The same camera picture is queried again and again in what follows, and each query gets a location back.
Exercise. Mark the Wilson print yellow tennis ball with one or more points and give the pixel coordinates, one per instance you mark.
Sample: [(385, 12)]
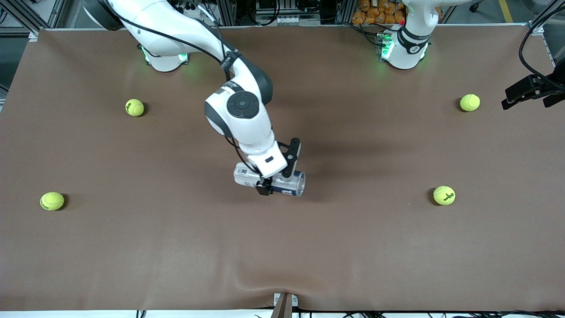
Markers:
[(444, 195), (134, 107)]

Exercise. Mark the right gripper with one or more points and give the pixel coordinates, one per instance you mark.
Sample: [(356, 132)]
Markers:
[(264, 189)]

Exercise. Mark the Head print yellow tennis ball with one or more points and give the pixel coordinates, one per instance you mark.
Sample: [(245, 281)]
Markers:
[(52, 201)]

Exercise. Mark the white power strip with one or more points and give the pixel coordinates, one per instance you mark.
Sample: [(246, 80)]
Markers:
[(194, 9)]

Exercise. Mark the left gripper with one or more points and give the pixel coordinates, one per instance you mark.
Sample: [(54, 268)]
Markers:
[(544, 84)]

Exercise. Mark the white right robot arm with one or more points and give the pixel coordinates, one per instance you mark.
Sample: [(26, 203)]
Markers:
[(176, 22)]

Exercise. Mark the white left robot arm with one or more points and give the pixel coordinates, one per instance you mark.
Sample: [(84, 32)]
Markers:
[(408, 55)]

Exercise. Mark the aluminium frame strut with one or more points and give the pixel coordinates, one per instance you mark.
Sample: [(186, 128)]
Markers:
[(547, 17), (57, 13)]

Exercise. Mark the silver corner bracket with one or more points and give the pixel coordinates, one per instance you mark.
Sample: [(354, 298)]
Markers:
[(537, 30), (33, 36)]

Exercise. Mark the clear labelled tennis ball can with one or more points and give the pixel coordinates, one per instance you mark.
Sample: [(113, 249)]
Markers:
[(289, 184)]

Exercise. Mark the orange lumpy items pile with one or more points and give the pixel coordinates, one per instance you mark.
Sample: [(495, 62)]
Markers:
[(375, 15)]

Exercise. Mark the white connector block row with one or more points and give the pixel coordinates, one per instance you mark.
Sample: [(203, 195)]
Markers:
[(291, 20)]

